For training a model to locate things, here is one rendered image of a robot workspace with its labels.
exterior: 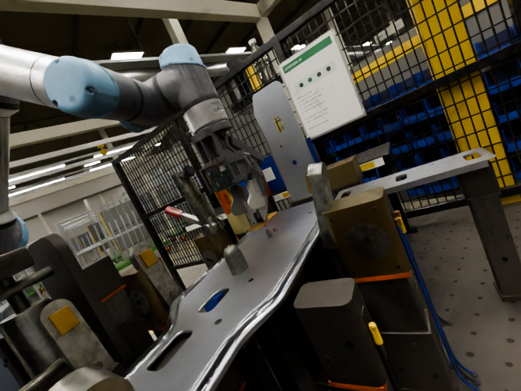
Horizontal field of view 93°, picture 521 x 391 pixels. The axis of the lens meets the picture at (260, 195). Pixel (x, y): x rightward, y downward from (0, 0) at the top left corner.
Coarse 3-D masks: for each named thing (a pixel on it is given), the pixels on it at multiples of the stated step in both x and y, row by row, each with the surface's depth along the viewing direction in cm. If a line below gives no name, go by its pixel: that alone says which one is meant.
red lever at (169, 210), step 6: (168, 210) 65; (174, 210) 64; (180, 210) 64; (174, 216) 64; (180, 216) 64; (186, 216) 63; (192, 216) 63; (192, 222) 62; (198, 222) 61; (210, 222) 61
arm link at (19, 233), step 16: (0, 96) 54; (0, 112) 55; (0, 128) 56; (0, 144) 57; (0, 160) 58; (0, 176) 59; (0, 192) 60; (0, 208) 61; (0, 224) 61; (16, 224) 66; (0, 240) 62; (16, 240) 66
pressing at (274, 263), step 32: (288, 224) 56; (256, 256) 46; (288, 256) 40; (192, 288) 45; (224, 288) 39; (256, 288) 35; (288, 288) 32; (192, 320) 34; (224, 320) 30; (256, 320) 28; (160, 352) 30; (192, 352) 27; (224, 352) 25; (160, 384) 25; (192, 384) 23
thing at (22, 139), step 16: (48, 128) 489; (64, 128) 505; (80, 128) 522; (96, 128) 541; (16, 144) 456; (128, 144) 762; (112, 160) 867; (64, 176) 782; (96, 176) 998; (32, 192) 871; (48, 192) 898
